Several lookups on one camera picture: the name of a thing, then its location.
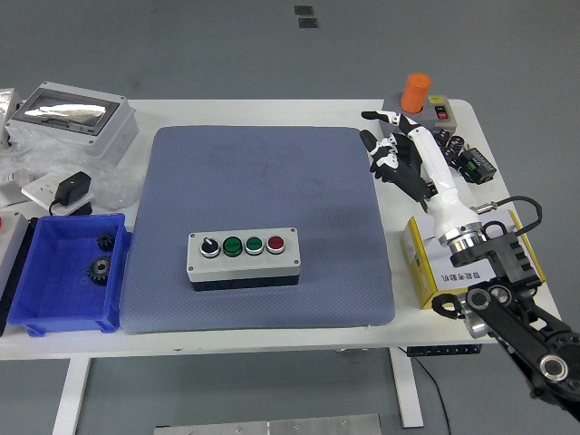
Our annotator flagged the silver shiny box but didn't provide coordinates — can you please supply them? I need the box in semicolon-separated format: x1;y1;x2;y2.
0;88;24;149

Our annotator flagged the grey switch box yellow label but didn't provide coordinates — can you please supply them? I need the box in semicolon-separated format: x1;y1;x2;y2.
428;95;459;136

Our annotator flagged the white table leg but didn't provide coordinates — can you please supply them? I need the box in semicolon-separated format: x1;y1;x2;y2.
52;357;92;435
390;348;425;430

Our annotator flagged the white wall switch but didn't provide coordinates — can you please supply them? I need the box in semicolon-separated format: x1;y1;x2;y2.
455;177;481;214

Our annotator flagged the grey block holder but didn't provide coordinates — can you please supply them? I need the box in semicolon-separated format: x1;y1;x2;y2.
382;92;440;133

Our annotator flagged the blue-grey table mat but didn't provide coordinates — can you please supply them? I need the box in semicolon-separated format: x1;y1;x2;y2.
121;125;395;335

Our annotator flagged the black table control panel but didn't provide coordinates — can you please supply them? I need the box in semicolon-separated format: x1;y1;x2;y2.
406;343;482;358

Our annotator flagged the grey enclosure with clear window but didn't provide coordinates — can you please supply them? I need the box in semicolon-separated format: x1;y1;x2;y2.
4;81;140;167

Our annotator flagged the blue plastic bin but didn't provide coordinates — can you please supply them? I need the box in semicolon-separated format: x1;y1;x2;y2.
7;212;133;337

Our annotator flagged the black power adapter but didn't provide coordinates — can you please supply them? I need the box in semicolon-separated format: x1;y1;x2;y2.
47;170;94;217

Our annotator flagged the clear plastic bag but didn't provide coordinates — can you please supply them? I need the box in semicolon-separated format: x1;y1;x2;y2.
0;130;141;212

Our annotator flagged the black table cable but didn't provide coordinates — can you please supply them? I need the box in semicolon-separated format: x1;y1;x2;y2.
398;346;452;435

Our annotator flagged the black module with green terminal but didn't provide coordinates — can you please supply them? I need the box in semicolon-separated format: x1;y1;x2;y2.
457;147;498;185

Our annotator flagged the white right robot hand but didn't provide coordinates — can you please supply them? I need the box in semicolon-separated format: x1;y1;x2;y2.
360;110;482;239

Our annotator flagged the orange cylinder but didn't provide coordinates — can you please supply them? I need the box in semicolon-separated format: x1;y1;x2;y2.
400;72;432;115

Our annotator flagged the white wall socket plate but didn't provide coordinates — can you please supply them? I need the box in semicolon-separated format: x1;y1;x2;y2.
21;174;95;212

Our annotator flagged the grey push button control box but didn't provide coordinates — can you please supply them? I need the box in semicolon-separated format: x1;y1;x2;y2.
186;227;302;294

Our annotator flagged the grey metal plate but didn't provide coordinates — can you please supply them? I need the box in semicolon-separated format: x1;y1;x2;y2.
153;412;382;435

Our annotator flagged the white and yellow cardboard box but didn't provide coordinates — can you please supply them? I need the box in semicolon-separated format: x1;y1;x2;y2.
401;208;547;312

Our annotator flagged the large black gear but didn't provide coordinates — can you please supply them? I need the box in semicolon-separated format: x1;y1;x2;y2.
85;255;112;287

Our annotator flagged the grey box with red button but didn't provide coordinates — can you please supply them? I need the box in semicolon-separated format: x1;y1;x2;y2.
0;210;31;295

